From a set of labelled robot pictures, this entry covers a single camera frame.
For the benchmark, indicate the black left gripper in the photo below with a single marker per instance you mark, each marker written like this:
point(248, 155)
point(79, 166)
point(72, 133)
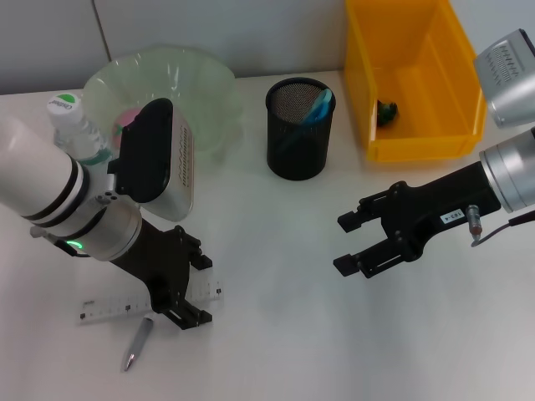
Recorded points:
point(167, 267)

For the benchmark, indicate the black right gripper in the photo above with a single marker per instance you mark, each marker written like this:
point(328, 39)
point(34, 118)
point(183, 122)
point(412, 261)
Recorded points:
point(439, 204)

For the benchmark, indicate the clear plastic ruler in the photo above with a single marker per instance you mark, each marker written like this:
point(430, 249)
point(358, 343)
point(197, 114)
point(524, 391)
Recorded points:
point(108, 311)

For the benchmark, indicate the green plastic wrapper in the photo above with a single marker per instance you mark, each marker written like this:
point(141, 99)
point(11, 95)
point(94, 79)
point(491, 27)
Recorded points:
point(388, 112)

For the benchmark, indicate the blue scissors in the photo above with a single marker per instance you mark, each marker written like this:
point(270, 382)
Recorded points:
point(319, 106)

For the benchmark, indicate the pink toy peach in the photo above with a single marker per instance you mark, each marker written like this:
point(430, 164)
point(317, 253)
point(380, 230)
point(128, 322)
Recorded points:
point(127, 117)

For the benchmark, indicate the clear green-label water bottle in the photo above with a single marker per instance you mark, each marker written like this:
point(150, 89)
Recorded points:
point(69, 121)

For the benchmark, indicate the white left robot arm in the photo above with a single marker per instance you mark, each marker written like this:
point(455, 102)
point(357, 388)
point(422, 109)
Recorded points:
point(37, 167)

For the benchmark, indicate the grey clear ballpoint pen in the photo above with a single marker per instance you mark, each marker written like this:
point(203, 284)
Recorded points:
point(140, 342)

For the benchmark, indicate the black mesh pen holder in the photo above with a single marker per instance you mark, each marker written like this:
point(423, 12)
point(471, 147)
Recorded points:
point(299, 163)

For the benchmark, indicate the pale green wavy bowl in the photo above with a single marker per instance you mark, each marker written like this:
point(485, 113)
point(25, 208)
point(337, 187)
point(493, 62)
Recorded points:
point(205, 92)

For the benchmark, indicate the yellow plastic bin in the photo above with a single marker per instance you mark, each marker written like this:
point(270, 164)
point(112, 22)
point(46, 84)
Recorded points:
point(418, 58)

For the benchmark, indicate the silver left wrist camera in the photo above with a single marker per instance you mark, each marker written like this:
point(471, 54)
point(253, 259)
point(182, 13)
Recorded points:
point(154, 150)

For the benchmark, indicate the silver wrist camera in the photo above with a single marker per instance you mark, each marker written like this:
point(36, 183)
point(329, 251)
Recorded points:
point(510, 79)
point(154, 150)

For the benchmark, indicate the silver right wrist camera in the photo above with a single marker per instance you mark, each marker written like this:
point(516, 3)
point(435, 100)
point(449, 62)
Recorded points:
point(510, 79)

